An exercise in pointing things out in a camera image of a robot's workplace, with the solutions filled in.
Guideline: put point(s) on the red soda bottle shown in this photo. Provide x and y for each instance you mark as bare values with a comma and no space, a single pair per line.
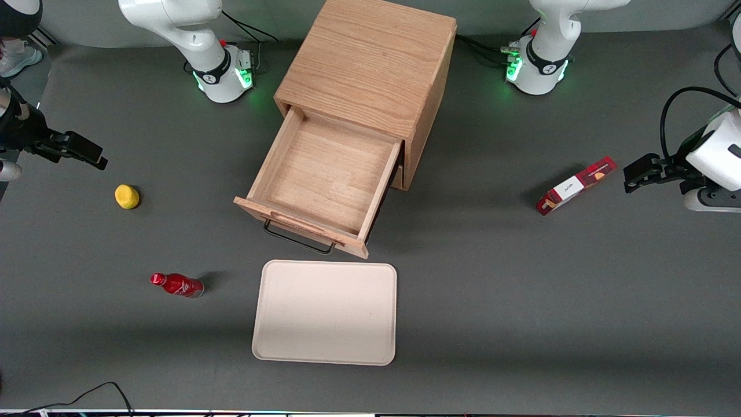
179,285

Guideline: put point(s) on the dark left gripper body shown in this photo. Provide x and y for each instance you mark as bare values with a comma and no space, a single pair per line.
675,171

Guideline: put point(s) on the yellow lemon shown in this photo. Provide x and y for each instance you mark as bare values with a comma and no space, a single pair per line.
127,197

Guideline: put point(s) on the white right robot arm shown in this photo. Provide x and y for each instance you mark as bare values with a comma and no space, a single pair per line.
197,40

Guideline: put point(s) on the aluminium frame rail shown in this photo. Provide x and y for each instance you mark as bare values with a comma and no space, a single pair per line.
43,37

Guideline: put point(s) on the oak wooden cabinet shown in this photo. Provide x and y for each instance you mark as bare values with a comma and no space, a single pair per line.
370,58

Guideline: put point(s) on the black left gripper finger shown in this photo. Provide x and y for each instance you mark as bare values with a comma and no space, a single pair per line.
642,179
647,164

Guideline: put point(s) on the grey white sneaker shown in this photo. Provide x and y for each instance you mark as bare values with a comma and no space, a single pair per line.
20,58

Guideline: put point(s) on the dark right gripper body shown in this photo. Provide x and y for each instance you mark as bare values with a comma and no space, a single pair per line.
24,134

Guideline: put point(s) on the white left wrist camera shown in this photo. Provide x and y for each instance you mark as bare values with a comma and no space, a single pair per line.
703,201

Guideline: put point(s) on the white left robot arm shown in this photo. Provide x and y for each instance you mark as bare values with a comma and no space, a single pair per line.
547,58

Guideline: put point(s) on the beige plastic tray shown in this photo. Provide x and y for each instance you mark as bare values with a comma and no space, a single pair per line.
327,313

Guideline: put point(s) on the red and white snack box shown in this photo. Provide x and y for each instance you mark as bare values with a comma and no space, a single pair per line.
573,186

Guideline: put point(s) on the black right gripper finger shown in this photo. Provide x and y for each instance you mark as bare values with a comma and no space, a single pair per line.
84,146
69,154

